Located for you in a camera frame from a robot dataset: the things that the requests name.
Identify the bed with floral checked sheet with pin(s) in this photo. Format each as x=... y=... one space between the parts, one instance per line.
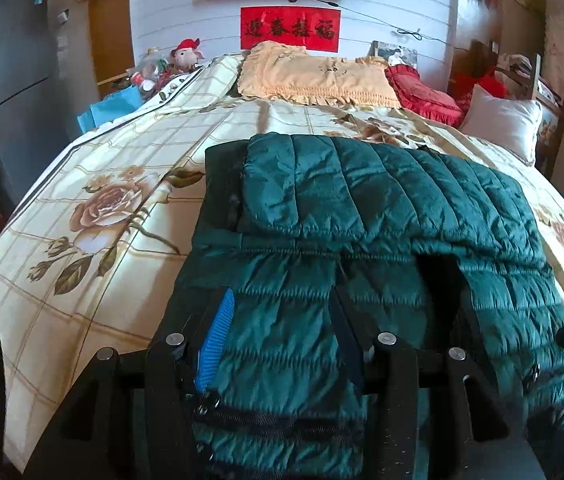
x=112 y=160

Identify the red clothes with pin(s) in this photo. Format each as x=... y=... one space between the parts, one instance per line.
x=484 y=82

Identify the wooden door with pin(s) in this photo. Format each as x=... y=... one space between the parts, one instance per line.
x=112 y=35

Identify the yellow frilled pillow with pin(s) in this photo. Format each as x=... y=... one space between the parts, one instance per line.
x=312 y=75

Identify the red frilled cushion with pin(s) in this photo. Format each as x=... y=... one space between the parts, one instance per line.
x=422 y=95

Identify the grey refrigerator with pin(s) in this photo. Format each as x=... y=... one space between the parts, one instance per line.
x=17 y=85

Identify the cluster of jars and bottles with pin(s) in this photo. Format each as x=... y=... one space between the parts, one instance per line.
x=152 y=72

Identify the blue paper bag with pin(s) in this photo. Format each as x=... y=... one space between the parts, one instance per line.
x=109 y=107

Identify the white pillow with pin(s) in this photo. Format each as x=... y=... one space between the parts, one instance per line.
x=502 y=120

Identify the red wall banner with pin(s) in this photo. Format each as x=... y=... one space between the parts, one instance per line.
x=287 y=30

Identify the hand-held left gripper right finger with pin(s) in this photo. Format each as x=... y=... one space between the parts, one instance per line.
x=347 y=340

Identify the dark green puffer jacket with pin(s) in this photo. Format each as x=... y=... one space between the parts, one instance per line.
x=362 y=200

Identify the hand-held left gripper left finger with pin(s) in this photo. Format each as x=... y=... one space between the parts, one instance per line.
x=217 y=340

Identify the picture frame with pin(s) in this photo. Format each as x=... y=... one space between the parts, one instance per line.
x=397 y=52

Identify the wooden chair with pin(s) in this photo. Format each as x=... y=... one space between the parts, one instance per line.
x=559 y=110

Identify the plush toy with red hat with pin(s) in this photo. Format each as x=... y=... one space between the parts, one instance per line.
x=187 y=55

